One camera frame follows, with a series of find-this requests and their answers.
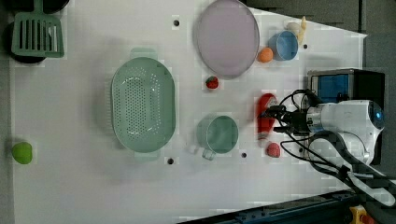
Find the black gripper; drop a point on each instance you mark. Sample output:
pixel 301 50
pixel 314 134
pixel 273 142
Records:
pixel 295 121

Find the red plush ketchup bottle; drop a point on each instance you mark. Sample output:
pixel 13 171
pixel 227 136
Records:
pixel 264 122

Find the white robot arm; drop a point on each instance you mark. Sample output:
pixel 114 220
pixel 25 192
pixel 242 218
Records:
pixel 339 140

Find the lilac round plate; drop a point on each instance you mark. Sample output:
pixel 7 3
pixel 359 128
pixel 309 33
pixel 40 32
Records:
pixel 228 37

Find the pink plush fruit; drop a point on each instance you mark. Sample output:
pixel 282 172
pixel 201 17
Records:
pixel 273 150

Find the silver black toaster oven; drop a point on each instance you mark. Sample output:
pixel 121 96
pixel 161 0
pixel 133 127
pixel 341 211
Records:
pixel 342 82

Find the green metal cup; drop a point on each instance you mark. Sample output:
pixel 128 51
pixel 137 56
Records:
pixel 216 135

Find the orange plush fruit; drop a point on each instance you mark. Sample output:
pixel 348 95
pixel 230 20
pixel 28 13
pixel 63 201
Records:
pixel 266 55

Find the blue bowl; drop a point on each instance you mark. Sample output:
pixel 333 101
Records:
pixel 284 45

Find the red plush strawberry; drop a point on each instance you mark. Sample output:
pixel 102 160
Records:
pixel 212 83

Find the yellow plush banana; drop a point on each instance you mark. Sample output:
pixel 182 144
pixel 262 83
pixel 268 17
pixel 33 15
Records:
pixel 300 36

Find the white plush garlic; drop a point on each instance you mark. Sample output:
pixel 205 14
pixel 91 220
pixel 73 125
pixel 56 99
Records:
pixel 293 26

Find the yellow red emergency button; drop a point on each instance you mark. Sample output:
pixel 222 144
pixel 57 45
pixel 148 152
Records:
pixel 360 215

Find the green oval colander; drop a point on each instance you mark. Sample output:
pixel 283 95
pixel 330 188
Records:
pixel 143 104

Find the green slotted spatula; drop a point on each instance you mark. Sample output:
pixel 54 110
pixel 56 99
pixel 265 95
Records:
pixel 37 34

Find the green plush apple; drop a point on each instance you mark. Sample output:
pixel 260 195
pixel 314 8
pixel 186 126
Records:
pixel 22 153

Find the dark blue table frame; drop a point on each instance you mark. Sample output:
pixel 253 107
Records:
pixel 329 208

